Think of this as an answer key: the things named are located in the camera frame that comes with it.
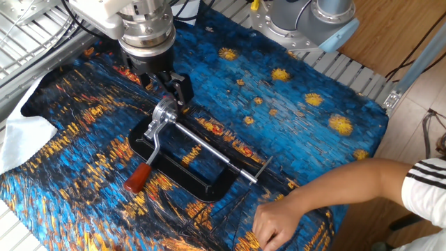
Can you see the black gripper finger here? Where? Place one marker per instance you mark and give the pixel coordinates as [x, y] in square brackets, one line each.
[147, 81]
[181, 89]

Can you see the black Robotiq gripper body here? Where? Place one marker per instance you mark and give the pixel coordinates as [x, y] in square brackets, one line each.
[146, 64]

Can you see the black clamp frame with rod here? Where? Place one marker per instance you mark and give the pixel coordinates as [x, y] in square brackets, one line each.
[174, 171]

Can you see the silver lever with red knob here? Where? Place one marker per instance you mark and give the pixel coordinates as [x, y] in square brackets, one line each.
[139, 178]

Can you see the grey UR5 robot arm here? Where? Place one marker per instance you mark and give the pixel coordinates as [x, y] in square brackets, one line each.
[150, 28]

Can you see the person's bare forearm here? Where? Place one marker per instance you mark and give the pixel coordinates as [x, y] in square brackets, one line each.
[348, 181]

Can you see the person's bare hand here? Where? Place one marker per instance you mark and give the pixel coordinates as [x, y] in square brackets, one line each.
[275, 223]

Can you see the starry night painted tablecloth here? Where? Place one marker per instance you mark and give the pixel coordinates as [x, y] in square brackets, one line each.
[226, 69]

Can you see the white fabric flap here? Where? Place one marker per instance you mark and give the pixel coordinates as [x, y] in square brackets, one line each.
[21, 139]
[190, 15]

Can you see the small yellow object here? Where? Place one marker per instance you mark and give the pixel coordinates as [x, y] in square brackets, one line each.
[255, 4]

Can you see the perforated aluminium plate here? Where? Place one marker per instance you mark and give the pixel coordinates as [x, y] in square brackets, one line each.
[28, 10]

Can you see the white shirt with black stripes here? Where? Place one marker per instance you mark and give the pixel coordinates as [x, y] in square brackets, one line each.
[425, 195]

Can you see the aluminium frame rail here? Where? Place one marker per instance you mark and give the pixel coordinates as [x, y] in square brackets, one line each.
[42, 69]

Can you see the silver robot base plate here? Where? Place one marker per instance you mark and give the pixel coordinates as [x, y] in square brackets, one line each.
[275, 33]

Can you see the aluminium post with corner bracket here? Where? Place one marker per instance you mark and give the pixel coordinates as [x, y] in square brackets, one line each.
[418, 64]

